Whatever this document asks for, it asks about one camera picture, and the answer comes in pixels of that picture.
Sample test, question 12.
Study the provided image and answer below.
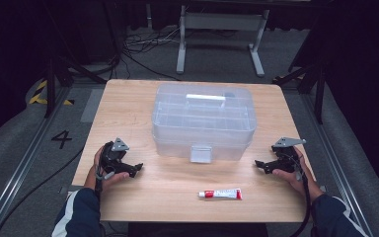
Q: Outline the bundle of floor cables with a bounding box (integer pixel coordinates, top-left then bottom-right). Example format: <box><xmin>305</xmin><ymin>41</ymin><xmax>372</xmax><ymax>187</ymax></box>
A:
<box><xmin>120</xmin><ymin>27</ymin><xmax>183</xmax><ymax>82</ymax></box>

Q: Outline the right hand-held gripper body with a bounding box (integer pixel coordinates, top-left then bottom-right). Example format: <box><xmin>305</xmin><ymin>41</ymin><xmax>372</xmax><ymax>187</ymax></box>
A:
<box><xmin>269</xmin><ymin>136</ymin><xmax>307</xmax><ymax>175</ymax></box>

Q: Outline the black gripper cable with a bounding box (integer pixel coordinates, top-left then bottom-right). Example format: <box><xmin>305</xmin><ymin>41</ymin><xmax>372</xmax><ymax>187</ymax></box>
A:
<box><xmin>93</xmin><ymin>163</ymin><xmax>115</xmax><ymax>199</ymax></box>
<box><xmin>288</xmin><ymin>154</ymin><xmax>313</xmax><ymax>237</ymax></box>

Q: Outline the black metal stand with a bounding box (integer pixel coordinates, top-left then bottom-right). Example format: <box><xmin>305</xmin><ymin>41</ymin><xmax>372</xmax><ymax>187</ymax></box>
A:
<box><xmin>271</xmin><ymin>60</ymin><xmax>328</xmax><ymax>126</ymax></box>
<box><xmin>43</xmin><ymin>53</ymin><xmax>109</xmax><ymax>119</ymax></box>

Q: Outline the person's right hand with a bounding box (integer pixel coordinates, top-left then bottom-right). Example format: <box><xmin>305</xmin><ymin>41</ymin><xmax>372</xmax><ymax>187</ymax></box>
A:
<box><xmin>271</xmin><ymin>145</ymin><xmax>324</xmax><ymax>199</ymax></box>

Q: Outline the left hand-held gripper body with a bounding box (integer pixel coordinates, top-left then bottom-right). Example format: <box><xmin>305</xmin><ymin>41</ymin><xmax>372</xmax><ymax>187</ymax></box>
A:
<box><xmin>100</xmin><ymin>137</ymin><xmax>136</xmax><ymax>179</ymax></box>

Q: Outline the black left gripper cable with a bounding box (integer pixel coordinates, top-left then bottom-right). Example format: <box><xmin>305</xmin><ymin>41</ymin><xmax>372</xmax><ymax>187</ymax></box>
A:
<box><xmin>93</xmin><ymin>163</ymin><xmax>115</xmax><ymax>199</ymax></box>

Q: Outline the aluminium floor rail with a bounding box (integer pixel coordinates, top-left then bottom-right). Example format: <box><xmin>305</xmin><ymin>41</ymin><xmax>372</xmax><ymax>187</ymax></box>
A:
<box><xmin>0</xmin><ymin>86</ymin><xmax>72</xmax><ymax>237</ymax></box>
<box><xmin>299</xmin><ymin>92</ymin><xmax>375</xmax><ymax>237</ymax></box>

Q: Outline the person's left hand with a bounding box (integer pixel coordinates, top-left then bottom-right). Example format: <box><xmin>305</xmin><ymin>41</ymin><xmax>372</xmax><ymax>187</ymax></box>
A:
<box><xmin>84</xmin><ymin>145</ymin><xmax>130</xmax><ymax>193</ymax></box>

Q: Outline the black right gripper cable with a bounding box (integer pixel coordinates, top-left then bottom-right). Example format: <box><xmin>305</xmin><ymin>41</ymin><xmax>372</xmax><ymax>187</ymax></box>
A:
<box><xmin>288</xmin><ymin>154</ymin><xmax>313</xmax><ymax>237</ymax></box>

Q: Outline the clear plastic storage box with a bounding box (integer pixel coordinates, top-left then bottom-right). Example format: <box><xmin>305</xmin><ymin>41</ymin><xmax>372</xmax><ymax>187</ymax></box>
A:
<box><xmin>150</xmin><ymin>82</ymin><xmax>258</xmax><ymax>164</ymax></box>

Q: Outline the grey metal table frame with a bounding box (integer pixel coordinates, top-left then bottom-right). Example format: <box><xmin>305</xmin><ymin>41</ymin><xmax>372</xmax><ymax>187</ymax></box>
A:
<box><xmin>176</xmin><ymin>4</ymin><xmax>271</xmax><ymax>79</ymax></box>

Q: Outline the black floor cable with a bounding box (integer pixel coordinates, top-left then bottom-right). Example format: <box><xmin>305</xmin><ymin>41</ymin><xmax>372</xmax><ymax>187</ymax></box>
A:
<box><xmin>0</xmin><ymin>147</ymin><xmax>85</xmax><ymax>237</ymax></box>

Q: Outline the white and red tube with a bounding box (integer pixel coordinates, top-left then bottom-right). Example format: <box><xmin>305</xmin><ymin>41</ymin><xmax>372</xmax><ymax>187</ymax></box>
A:
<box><xmin>197</xmin><ymin>188</ymin><xmax>244</xmax><ymax>201</ymax></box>

